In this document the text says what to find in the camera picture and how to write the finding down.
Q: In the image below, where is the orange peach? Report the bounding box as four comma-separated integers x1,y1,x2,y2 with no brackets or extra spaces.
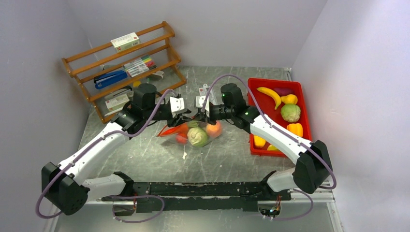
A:
205,121,222,138

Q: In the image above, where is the clear zip bag orange zipper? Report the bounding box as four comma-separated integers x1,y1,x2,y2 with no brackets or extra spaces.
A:
156,120,222,147

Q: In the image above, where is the green cabbage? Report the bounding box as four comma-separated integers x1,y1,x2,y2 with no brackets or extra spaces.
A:
280,104,301,123
187,127,209,147

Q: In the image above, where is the orange carrot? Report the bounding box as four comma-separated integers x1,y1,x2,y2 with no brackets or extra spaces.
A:
157,123,189,137

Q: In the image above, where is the red apple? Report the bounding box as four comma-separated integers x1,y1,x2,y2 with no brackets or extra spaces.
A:
176,133,188,145

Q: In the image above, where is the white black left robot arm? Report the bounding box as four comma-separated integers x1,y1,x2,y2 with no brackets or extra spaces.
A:
35,84,190,219

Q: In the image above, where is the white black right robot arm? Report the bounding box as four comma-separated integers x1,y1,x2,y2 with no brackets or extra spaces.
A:
194,83,332,200

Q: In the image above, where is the green white staples box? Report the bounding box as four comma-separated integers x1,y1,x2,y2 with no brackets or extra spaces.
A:
105,94,130,112

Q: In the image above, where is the black white stapler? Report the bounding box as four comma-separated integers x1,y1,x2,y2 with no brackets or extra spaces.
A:
104,86,134,101

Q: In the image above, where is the ruler set clear package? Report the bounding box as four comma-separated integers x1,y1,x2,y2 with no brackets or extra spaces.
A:
199,84,209,96

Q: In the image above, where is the red plastic bin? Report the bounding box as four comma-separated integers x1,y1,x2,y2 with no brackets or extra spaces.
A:
247,77,316,158

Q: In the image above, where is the yellow grey eraser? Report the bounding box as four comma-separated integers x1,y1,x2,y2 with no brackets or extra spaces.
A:
132,81,141,88

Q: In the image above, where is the yellow bell pepper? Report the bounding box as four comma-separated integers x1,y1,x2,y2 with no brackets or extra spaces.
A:
253,135,266,148
286,123,304,137

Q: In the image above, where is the yellow banana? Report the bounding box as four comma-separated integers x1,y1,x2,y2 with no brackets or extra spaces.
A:
257,87,282,110

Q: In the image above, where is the blue hole punch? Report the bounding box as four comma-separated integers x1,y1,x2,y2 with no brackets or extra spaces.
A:
93,70,128,89

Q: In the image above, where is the purple eggplant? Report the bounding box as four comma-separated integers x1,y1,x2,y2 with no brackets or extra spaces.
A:
273,87,294,97

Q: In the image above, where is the marker pen set pack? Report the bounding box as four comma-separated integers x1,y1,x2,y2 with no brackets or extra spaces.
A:
123,55,157,77

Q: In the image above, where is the yellow green mango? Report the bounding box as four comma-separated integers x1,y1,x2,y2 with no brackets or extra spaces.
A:
266,145,278,151

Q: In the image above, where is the wooden three-tier shelf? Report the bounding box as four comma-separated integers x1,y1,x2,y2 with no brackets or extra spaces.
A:
61,21,187,123

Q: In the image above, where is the yellow squash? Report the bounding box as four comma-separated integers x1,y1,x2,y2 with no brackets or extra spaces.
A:
280,94,298,104

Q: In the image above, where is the white box on top shelf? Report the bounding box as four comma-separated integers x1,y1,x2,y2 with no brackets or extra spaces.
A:
110,32,141,53

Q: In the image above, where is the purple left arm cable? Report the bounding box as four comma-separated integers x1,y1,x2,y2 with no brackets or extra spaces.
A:
35,88,177,224

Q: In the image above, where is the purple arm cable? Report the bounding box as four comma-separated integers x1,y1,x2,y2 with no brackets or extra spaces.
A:
35,88,177,224
201,74,337,221

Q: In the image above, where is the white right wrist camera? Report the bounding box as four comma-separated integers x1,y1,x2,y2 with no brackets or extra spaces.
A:
195,96,209,113

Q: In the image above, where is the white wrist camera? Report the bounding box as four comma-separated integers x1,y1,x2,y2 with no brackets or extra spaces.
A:
169,97,186,118
195,96,209,113

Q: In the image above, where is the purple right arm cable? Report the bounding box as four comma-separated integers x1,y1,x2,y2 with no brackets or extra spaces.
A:
201,74,337,221

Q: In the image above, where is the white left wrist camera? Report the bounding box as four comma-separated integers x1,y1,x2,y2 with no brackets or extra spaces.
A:
169,97,186,118

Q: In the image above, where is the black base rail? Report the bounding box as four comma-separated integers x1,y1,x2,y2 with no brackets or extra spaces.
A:
103,181,291,213

